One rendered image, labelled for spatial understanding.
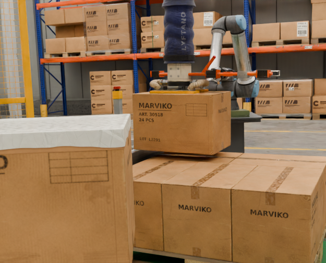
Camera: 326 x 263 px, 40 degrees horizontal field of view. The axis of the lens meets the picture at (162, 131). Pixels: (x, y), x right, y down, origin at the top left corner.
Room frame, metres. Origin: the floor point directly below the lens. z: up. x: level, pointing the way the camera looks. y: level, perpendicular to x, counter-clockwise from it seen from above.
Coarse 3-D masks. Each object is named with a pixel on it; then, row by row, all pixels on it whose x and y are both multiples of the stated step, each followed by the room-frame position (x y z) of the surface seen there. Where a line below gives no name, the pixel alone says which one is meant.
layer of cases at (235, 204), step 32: (160, 160) 3.10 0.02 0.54; (192, 160) 3.06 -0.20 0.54; (224, 160) 3.02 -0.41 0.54; (256, 160) 2.98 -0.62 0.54; (288, 160) 2.94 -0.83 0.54; (320, 160) 2.90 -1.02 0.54; (160, 192) 2.46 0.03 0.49; (192, 192) 2.37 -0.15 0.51; (224, 192) 2.30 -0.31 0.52; (256, 192) 2.22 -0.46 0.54; (288, 192) 2.17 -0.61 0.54; (320, 192) 2.49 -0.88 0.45; (160, 224) 2.46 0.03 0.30; (192, 224) 2.37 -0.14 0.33; (224, 224) 2.30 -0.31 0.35; (256, 224) 2.22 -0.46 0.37; (288, 224) 2.15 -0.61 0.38; (320, 224) 2.51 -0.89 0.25; (224, 256) 2.30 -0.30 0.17; (256, 256) 2.22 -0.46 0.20; (288, 256) 2.15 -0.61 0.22
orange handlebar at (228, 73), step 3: (225, 72) 3.08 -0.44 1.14; (228, 72) 3.07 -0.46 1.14; (231, 72) 3.08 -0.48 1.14; (249, 72) 3.01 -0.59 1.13; (252, 72) 3.01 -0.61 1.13; (255, 72) 3.00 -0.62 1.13; (270, 72) 2.96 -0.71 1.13; (159, 75) 3.29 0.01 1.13; (162, 75) 3.28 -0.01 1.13; (165, 75) 3.27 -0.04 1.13; (189, 75) 3.19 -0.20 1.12; (192, 75) 3.18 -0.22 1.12; (195, 75) 3.17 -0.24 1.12; (198, 75) 3.16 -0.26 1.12; (201, 75) 3.15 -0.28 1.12; (204, 75) 3.14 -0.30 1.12; (219, 75) 3.10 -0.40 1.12; (222, 75) 3.09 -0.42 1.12; (225, 75) 3.08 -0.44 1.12; (228, 75) 3.07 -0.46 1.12; (231, 75) 3.06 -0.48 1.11; (234, 75) 3.05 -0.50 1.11; (249, 75) 3.01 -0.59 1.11; (252, 75) 3.00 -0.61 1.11; (255, 75) 3.00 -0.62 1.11
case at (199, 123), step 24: (144, 96) 3.15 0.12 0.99; (168, 96) 3.07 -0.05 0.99; (192, 96) 3.00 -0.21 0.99; (216, 96) 3.00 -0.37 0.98; (144, 120) 3.16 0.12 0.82; (168, 120) 3.08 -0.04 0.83; (192, 120) 3.00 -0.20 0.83; (216, 120) 3.00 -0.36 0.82; (144, 144) 3.16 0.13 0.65; (168, 144) 3.08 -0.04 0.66; (192, 144) 3.00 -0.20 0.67; (216, 144) 3.01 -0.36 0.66
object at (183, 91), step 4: (164, 88) 3.18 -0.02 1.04; (184, 88) 3.12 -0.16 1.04; (152, 92) 3.18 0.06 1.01; (156, 92) 3.17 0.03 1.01; (160, 92) 3.16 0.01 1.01; (164, 92) 3.14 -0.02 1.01; (168, 92) 3.13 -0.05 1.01; (172, 92) 3.12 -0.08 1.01; (176, 92) 3.11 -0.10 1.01; (180, 92) 3.09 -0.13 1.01; (184, 92) 3.08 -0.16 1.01; (188, 92) 3.07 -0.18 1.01; (192, 92) 3.06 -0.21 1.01; (196, 92) 3.08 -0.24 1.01
